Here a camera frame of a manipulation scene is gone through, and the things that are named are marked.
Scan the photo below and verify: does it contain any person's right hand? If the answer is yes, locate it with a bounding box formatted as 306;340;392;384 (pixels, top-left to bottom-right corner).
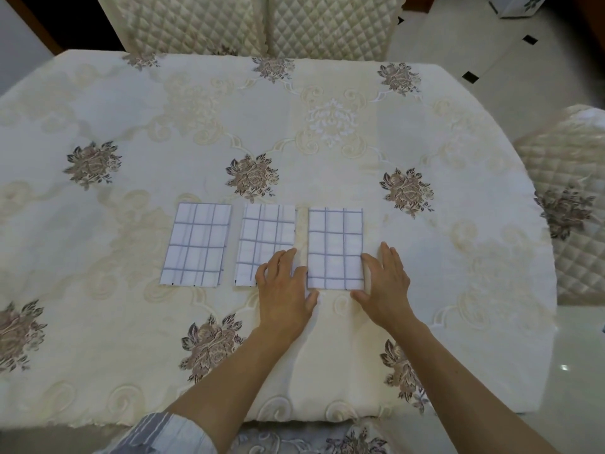
350;241;418;332

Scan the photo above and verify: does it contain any person's left hand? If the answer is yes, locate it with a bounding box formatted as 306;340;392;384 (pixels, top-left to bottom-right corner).
255;248;320;335

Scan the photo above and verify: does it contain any white grid-checked cloth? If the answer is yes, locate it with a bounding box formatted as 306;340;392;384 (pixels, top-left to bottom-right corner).
233;203;298;289
159;202;233;289
306;207;365;292

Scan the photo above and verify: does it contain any person's left forearm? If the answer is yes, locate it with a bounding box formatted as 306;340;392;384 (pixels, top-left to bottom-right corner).
162;325;307;427

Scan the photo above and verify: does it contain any person's right forearm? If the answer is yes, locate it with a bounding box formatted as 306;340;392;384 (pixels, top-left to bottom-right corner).
385;319;564;454

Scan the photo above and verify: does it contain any grey floral chair seat cover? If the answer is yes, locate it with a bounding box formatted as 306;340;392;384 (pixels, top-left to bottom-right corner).
226;415;394;454

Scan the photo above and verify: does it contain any cream quilted floral chair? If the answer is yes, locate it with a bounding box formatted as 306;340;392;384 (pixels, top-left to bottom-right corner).
512;104;605;306

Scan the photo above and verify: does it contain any cream floral tablecloth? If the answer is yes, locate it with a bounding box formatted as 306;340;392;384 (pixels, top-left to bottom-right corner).
0;49;561;429

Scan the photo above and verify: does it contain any grey striped shirt sleeve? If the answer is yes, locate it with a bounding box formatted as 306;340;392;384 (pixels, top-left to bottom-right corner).
94;412;219;454

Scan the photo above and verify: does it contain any white floral box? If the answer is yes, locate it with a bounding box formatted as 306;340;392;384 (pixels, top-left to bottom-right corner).
488;0;552;19

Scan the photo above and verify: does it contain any brown wooden door frame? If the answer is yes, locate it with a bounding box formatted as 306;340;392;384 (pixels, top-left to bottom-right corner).
0;0;63;55

